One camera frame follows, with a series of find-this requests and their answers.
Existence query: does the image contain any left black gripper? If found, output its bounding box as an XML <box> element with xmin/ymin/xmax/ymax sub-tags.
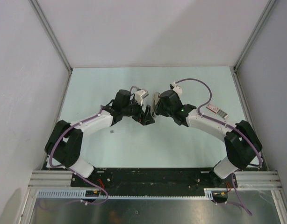
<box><xmin>122</xmin><ymin>97</ymin><xmax>155</xmax><ymax>126</ymax></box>

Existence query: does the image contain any beige black handled stapler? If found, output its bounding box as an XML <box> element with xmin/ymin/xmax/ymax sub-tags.
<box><xmin>151</xmin><ymin>92</ymin><xmax>156</xmax><ymax>108</ymax></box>

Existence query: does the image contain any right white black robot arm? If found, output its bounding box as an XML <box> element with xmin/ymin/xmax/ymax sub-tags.
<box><xmin>152</xmin><ymin>89</ymin><xmax>263</xmax><ymax>187</ymax></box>

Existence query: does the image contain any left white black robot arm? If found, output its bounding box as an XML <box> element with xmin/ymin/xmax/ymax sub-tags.
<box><xmin>45</xmin><ymin>89</ymin><xmax>155</xmax><ymax>187</ymax></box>

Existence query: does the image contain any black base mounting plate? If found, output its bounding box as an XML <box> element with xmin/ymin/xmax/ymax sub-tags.
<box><xmin>71</xmin><ymin>167</ymin><xmax>239</xmax><ymax>196</ymax></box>

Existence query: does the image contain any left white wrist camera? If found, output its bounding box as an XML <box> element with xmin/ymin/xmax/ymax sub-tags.
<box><xmin>134</xmin><ymin>89</ymin><xmax>149</xmax><ymax>106</ymax></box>

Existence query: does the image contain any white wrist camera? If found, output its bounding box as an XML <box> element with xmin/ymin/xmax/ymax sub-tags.
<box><xmin>134</xmin><ymin>89</ymin><xmax>149</xmax><ymax>106</ymax></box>
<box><xmin>170</xmin><ymin>82</ymin><xmax>183</xmax><ymax>97</ymax></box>

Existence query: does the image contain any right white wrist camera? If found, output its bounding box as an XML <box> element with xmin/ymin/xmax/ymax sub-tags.
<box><xmin>170</xmin><ymin>82</ymin><xmax>183</xmax><ymax>97</ymax></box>

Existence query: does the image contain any white slotted cable duct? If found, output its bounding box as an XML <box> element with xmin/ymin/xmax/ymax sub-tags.
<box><xmin>37</xmin><ymin>189</ymin><xmax>227</xmax><ymax>200</ymax></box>

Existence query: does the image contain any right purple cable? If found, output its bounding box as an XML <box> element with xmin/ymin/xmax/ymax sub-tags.
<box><xmin>175</xmin><ymin>78</ymin><xmax>263</xmax><ymax>217</ymax></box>

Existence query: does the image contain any right aluminium frame post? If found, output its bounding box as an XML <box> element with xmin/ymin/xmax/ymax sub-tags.
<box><xmin>233</xmin><ymin>0</ymin><xmax>279</xmax><ymax>72</ymax></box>

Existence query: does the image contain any aluminium frame post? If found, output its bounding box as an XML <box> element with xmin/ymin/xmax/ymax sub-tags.
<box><xmin>29</xmin><ymin>0</ymin><xmax>72</xmax><ymax>74</ymax></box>
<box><xmin>233</xmin><ymin>0</ymin><xmax>279</xmax><ymax>72</ymax></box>

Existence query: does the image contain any left aluminium frame post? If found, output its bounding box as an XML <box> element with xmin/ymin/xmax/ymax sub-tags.
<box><xmin>29</xmin><ymin>0</ymin><xmax>72</xmax><ymax>74</ymax></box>

